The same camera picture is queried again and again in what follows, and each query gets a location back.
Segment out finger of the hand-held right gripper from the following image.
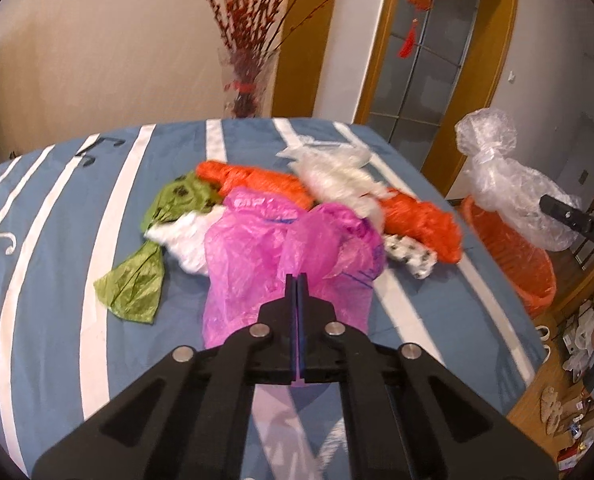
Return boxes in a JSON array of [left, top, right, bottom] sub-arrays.
[[538, 194, 594, 268]]

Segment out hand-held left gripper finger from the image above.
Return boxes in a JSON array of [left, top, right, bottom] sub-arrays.
[[31, 274, 298, 480], [297, 272, 560, 480]]

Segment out orange plastic basin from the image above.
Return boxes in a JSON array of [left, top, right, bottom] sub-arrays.
[[459, 196, 558, 318]]

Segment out clear bubble wrap bag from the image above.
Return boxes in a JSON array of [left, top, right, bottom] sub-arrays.
[[454, 108, 582, 252]]

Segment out pink plastic bag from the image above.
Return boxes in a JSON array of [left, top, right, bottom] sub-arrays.
[[202, 186, 388, 388]]

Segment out white black-patterned plastic bag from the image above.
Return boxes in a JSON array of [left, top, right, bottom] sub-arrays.
[[383, 234, 438, 280]]

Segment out white opaque plastic bag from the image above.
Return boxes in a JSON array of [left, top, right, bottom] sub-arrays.
[[144, 205, 228, 276]]

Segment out orange plastic bag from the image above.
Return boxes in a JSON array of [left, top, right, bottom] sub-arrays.
[[372, 187, 464, 265], [195, 160, 314, 211]]

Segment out white translucent plastic bag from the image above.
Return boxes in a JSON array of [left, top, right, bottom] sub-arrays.
[[276, 136, 390, 233]]

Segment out olive green printed plastic bag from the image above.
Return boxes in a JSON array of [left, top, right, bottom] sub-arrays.
[[94, 171, 225, 325]]

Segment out pair of beige slippers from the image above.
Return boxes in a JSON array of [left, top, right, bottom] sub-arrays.
[[539, 385, 565, 436]]

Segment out glass panel door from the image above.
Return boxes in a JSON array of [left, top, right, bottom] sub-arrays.
[[354, 0, 520, 196]]

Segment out red tassel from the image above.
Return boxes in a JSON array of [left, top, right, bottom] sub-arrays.
[[399, 19, 420, 59]]

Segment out clear glass vase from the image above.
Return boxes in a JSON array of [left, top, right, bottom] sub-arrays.
[[219, 47, 279, 119]]

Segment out blue white striped bedsheet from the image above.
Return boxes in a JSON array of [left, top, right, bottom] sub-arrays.
[[0, 117, 548, 480]]

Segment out red berry branches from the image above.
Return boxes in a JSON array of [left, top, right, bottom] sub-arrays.
[[187, 0, 413, 61]]

